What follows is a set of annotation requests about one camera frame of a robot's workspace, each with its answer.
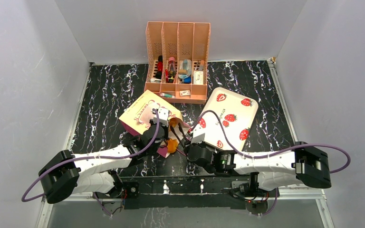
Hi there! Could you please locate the small white card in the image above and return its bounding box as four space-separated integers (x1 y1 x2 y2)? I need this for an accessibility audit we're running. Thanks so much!
179 90 191 96

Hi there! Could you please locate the white small box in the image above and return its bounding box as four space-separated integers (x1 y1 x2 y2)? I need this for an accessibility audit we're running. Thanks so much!
193 71 204 85

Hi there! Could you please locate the long twisted orange bread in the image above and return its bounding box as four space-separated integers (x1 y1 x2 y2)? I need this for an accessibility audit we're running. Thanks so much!
167 139 179 154

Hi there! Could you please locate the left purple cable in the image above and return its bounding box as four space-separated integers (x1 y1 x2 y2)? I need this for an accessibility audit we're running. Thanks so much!
21 108 161 203

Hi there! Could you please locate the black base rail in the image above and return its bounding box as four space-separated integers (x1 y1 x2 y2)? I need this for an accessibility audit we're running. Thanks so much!
121 176 276 209

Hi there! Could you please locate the orange baguette bread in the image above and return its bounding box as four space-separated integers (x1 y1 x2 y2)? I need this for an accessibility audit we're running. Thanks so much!
169 118 178 128

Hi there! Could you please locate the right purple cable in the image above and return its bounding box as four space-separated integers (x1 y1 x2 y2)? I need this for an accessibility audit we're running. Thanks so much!
189 110 352 174

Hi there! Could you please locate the green tube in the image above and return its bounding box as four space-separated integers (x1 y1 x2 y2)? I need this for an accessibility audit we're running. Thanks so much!
160 93 175 98

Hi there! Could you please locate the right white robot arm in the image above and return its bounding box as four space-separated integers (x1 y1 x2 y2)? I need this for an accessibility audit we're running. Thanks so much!
184 142 332 197

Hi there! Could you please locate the white strawberry tray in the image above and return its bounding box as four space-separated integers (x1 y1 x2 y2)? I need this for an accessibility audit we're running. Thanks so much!
192 87 259 151

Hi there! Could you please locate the purple cable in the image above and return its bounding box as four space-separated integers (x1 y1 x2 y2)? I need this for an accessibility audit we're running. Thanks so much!
21 108 161 203
189 110 352 174

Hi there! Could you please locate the pink and cream paper bag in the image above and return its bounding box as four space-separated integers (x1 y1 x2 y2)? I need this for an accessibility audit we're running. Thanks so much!
119 90 184 159

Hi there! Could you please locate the red black bottle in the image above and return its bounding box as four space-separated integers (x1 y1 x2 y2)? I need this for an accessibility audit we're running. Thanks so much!
154 55 163 79

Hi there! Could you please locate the pink capped bottle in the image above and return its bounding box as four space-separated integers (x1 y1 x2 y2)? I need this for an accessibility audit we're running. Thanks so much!
166 57 176 83

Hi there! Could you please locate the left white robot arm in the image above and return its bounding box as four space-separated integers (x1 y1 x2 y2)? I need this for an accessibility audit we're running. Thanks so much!
38 123 168 204

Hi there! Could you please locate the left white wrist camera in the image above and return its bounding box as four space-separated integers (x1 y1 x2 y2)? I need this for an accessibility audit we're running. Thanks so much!
152 107 169 127

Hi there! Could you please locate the pink desk organizer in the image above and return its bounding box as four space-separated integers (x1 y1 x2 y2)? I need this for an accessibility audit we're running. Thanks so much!
144 21 211 105

